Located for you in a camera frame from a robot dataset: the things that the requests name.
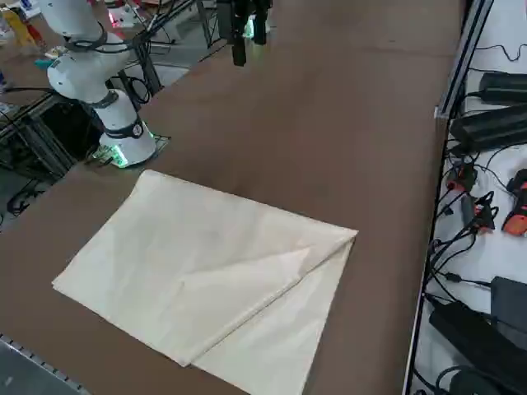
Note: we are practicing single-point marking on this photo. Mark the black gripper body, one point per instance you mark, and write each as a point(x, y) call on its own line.
point(251, 7)

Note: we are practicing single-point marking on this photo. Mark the cream tablecloth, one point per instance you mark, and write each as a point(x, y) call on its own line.
point(185, 255)

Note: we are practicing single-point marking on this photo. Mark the black metal strut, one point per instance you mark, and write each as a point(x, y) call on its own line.
point(148, 66)

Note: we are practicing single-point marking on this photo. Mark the white machine base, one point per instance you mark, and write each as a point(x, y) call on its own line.
point(123, 16)

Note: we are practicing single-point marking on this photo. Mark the black equipment rack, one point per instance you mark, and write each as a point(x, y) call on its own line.
point(66, 127)

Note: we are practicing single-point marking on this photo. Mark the yellow box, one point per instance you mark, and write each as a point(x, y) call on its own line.
point(24, 33)

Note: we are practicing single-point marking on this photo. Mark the black ribbed power adapter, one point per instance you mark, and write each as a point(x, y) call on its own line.
point(490, 127)
point(506, 86)

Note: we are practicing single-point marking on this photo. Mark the orange black small device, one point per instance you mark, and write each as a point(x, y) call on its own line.
point(463, 175)

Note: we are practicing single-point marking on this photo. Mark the grey small adapter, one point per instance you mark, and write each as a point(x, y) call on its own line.
point(467, 207)

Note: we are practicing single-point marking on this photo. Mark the orange black clamp tool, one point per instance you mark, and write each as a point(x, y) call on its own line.
point(483, 218)

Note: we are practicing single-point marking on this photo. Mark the orange black handheld tool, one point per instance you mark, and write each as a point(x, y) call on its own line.
point(519, 222)

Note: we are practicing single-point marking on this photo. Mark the black large power brick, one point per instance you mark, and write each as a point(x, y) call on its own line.
point(465, 329)

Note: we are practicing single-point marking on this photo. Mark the black flat power adapter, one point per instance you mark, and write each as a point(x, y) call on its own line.
point(510, 296)

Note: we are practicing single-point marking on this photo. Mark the aluminium profile post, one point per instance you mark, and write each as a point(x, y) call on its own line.
point(461, 61)

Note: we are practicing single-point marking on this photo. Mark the grey table edge rail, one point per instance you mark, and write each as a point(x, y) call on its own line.
point(41, 362)

